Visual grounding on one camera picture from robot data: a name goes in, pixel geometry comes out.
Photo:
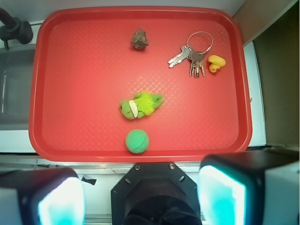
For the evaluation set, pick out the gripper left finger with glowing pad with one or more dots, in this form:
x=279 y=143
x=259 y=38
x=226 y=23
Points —
x=41 y=197

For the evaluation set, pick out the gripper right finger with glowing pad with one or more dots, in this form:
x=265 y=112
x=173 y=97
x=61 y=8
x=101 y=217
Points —
x=257 y=187

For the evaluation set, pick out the green frog plush toy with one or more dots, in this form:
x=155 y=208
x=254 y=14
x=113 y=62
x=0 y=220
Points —
x=143 y=104

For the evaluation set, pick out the silver keys on ring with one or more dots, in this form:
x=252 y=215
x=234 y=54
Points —
x=196 y=57

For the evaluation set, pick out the red plastic tray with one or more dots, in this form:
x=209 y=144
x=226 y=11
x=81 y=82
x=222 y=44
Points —
x=138 y=84

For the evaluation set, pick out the green rubber ball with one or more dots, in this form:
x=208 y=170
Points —
x=137 y=141

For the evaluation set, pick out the brown rock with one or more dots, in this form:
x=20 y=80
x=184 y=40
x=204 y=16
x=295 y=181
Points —
x=139 y=40

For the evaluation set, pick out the stainless steel sink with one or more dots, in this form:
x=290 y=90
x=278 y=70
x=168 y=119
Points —
x=16 y=68

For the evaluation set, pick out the yellow rubber duck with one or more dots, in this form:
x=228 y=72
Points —
x=216 y=63

